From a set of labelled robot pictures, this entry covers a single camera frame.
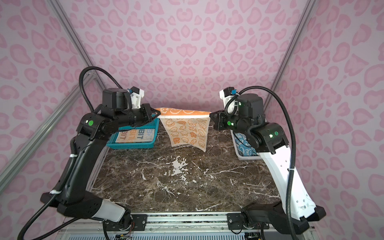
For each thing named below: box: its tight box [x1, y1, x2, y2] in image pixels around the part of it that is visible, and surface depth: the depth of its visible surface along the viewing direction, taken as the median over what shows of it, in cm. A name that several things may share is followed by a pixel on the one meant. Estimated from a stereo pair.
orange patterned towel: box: [154, 107, 212, 153], surface depth 79 cm
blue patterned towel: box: [234, 132, 259, 157], surface depth 96 cm
